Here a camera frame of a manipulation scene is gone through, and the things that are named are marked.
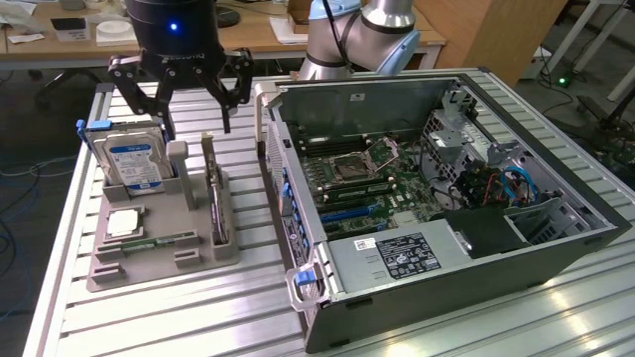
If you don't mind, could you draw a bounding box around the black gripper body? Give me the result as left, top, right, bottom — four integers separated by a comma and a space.
122, 0, 223, 89

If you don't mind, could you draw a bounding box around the graphics card with fan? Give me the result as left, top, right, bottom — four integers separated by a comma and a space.
198, 131, 233, 247

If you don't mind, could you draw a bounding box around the wooden desk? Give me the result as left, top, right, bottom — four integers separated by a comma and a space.
0, 0, 446, 81

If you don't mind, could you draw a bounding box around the white round container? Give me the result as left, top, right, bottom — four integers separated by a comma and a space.
94, 20, 131, 48

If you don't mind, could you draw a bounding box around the black office chair base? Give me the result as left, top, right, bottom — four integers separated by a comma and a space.
26, 65, 149, 111

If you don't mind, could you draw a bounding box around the white paper stack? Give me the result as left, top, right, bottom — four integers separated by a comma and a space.
269, 16, 312, 46

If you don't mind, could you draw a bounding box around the white box with black top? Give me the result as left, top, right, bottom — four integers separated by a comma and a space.
50, 17, 91, 42

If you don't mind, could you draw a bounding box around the cardboard box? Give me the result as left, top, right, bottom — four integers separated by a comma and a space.
285, 0, 312, 26

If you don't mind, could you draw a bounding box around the hard disk in blue carrier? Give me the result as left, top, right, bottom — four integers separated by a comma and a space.
73, 117, 170, 197

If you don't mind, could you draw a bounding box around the white paper pile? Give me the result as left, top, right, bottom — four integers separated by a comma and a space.
0, 3, 37, 29

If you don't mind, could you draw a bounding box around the CPU socket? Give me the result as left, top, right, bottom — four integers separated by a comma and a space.
330, 150, 372, 184

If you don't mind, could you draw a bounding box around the metal socket cover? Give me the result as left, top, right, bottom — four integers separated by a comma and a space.
364, 136, 401, 165

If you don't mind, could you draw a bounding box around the silver CPU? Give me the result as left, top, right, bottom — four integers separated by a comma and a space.
106, 210, 139, 237

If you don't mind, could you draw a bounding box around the green RAM stick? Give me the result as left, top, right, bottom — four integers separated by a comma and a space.
119, 233, 195, 254
324, 181, 393, 200

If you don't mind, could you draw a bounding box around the grey parts rack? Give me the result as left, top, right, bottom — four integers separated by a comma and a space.
85, 141, 241, 294

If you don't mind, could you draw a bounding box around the blue expansion slot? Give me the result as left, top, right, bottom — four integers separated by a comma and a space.
320, 211, 376, 226
317, 205, 372, 220

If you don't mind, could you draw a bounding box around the green motherboard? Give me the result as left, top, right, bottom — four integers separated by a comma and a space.
291, 126, 450, 243

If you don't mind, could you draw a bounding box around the metal drive cage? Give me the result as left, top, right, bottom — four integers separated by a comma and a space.
418, 107, 505, 189

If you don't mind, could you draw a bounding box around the silver chipset heat sink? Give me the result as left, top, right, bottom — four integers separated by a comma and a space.
393, 212, 424, 228

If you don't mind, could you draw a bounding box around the wooden cabinet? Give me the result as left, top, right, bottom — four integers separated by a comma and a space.
420, 0, 570, 86

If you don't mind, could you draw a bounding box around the grey power supply unit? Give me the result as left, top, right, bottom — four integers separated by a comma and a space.
324, 218, 470, 295

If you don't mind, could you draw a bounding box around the white box with red button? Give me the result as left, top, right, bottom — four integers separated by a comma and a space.
526, 47, 552, 81

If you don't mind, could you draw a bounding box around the metal disk bay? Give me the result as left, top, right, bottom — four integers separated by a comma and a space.
502, 196, 594, 247

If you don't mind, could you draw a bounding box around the black floor stand base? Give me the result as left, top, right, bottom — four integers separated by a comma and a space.
574, 94, 635, 157

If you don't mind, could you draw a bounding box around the open dark PC case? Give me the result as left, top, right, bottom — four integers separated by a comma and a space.
251, 72, 633, 354

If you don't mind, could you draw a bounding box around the green circuit board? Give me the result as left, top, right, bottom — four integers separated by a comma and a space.
594, 143, 635, 168

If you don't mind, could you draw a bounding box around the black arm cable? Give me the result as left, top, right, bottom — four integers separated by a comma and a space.
320, 0, 356, 74

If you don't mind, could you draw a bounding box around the black wire connector bundle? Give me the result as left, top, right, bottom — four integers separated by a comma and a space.
450, 167, 490, 208

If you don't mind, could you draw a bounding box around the blue disk wire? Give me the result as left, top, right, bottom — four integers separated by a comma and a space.
498, 166, 540, 208

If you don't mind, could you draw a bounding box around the white table frame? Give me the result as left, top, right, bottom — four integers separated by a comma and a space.
544, 0, 635, 102

